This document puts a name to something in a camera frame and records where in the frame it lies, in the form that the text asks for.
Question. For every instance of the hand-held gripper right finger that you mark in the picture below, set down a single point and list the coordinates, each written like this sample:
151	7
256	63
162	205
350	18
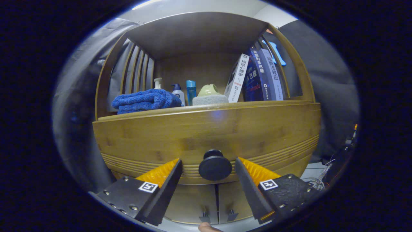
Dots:
249	193

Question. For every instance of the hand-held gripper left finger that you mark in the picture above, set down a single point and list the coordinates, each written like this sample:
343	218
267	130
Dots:
164	199

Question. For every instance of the wooden drawer black knob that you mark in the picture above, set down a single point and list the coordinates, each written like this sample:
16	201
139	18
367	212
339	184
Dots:
161	135

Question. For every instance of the pale green scrubber grey base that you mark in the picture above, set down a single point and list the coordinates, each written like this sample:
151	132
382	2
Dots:
209	96

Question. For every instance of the wooden countertop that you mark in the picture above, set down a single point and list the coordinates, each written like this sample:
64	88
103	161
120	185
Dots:
273	101

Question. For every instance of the wooden cabinet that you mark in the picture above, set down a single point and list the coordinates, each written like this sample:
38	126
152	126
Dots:
193	32

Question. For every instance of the blue folded towel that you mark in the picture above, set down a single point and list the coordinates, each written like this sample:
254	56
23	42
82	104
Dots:
145	100

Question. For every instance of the white bottle blue cap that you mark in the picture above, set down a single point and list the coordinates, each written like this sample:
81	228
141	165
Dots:
179	95

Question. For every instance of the clear blue bottle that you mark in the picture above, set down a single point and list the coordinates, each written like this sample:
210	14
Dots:
190	91

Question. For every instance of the dark blue book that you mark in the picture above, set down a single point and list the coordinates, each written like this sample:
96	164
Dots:
256	80

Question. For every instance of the white book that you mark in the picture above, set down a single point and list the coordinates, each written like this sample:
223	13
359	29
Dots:
237	80

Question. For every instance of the white pump bottle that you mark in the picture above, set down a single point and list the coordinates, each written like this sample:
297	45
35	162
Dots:
157	84

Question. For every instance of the orange and black device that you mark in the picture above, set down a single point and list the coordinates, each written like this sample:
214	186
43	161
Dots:
351	138

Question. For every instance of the grey-blue book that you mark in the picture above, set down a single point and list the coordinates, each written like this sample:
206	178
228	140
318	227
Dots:
273	74

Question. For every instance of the black backdrop cloth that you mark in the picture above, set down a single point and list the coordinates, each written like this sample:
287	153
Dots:
331	96

